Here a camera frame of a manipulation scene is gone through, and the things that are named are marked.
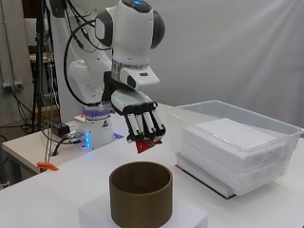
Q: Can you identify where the orange cube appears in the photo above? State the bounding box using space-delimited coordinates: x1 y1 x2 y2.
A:
135 139 163 155

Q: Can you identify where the grey wall outlet box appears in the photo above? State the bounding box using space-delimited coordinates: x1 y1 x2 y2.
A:
2 81 25 93

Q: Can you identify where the orange clamp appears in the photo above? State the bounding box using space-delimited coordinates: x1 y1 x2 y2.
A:
37 161 60 172

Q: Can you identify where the black stand pole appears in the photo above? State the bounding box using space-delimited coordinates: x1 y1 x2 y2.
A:
31 0 51 131

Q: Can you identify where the white side table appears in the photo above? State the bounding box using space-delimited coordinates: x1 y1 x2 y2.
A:
1 120 96 180

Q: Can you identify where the black power adapter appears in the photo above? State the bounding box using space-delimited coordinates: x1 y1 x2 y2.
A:
50 123 71 138

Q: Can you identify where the brown round tub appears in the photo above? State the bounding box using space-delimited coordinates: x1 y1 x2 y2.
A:
108 161 174 228

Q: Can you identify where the white book with dark edge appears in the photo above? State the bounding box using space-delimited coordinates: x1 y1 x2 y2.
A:
175 152 238 200

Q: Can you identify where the black cable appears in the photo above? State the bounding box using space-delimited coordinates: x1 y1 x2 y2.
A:
51 134 77 157

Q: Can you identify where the electronics box with blue light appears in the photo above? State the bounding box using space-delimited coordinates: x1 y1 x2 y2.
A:
67 115 93 150

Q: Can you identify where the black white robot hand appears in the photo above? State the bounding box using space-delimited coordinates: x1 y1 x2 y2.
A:
101 61 167 145

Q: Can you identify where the white hanging sheet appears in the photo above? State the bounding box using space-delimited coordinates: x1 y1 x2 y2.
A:
50 0 304 139

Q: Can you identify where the clear plastic box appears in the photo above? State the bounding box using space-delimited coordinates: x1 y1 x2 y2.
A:
165 99 304 198

